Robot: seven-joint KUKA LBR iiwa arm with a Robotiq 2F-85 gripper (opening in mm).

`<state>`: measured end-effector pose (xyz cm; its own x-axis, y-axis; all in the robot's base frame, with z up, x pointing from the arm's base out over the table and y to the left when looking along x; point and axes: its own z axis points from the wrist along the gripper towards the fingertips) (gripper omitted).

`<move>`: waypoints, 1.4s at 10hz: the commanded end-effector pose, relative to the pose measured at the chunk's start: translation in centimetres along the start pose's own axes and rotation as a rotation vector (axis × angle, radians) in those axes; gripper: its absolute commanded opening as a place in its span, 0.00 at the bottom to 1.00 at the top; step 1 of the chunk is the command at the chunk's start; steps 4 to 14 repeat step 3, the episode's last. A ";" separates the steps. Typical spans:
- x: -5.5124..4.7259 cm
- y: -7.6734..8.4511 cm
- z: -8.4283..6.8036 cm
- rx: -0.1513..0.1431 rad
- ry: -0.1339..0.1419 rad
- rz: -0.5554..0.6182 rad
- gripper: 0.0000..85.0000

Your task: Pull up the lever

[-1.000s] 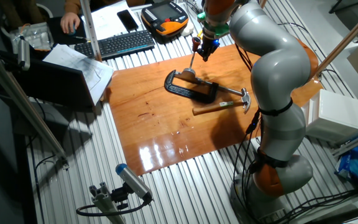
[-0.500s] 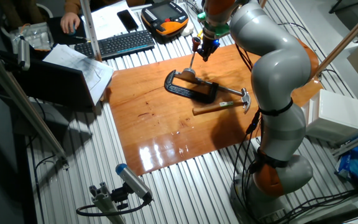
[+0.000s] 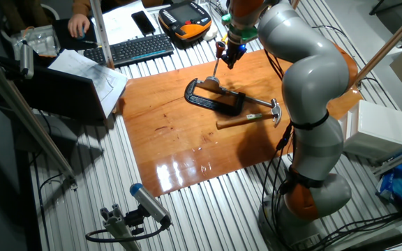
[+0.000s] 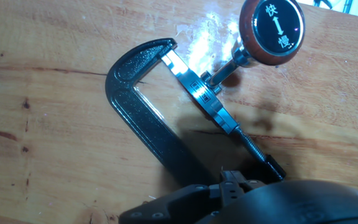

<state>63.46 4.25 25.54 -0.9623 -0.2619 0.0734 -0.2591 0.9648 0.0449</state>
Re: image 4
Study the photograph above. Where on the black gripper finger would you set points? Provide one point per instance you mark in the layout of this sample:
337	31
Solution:
233	177
228	194

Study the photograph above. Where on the black C-clamp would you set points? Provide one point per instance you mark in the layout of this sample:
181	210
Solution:
141	115

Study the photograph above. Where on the chrome lever with brown knob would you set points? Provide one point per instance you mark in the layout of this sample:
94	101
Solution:
272	31

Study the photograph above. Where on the glossy wooden board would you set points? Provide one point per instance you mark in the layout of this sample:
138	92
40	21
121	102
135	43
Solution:
42	140

